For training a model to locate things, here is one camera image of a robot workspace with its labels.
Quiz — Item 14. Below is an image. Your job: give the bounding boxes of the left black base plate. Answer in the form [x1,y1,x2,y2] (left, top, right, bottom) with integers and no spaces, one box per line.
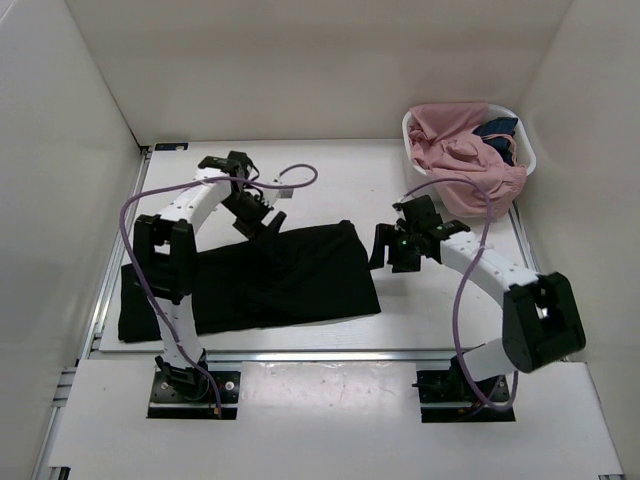
[147,371,241,420]

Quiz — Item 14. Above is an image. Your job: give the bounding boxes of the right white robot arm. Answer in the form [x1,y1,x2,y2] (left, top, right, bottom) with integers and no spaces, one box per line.
[369,196,586,400]

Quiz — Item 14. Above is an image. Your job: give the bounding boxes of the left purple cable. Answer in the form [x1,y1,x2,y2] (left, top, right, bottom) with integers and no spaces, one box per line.
[121,163,320,409]

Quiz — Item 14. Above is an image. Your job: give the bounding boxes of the white plastic basket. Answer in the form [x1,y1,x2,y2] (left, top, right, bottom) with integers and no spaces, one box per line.
[401,102,538,204]

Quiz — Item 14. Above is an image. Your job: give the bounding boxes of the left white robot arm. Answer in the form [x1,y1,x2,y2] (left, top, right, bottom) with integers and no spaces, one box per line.
[130,151,286,402]

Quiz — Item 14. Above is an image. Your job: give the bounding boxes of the black trousers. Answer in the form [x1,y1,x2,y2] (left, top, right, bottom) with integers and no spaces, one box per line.
[117,219,382,345]

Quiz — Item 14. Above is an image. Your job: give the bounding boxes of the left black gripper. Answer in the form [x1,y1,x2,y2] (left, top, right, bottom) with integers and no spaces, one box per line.
[219,191,284,257]

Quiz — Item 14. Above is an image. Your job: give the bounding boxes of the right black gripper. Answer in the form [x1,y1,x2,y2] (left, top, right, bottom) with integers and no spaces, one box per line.
[366,223,420,273]

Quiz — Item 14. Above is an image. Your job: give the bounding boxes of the pink garment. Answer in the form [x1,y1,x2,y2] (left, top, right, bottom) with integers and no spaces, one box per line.
[407,102,527,218]

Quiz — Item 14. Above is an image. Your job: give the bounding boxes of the blue white label sticker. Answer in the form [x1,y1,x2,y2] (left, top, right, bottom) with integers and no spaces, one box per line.
[154,142,189,152]

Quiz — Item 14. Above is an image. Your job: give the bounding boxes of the aluminium frame rail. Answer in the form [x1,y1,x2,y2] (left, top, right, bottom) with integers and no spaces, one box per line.
[74,349,566,364]

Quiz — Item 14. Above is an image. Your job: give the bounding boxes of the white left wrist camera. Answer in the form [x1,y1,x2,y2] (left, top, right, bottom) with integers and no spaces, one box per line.
[263,179,294,205]

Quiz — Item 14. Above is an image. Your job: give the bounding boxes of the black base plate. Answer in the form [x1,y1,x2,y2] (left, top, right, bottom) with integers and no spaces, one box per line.
[147,371,241,420]
[413,370,516,424]

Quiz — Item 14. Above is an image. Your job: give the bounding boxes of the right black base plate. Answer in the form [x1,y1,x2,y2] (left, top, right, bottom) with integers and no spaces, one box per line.
[413,370,516,424]

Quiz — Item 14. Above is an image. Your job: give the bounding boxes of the dark blue garment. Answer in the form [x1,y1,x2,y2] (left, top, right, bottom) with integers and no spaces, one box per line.
[473,117,519,166]

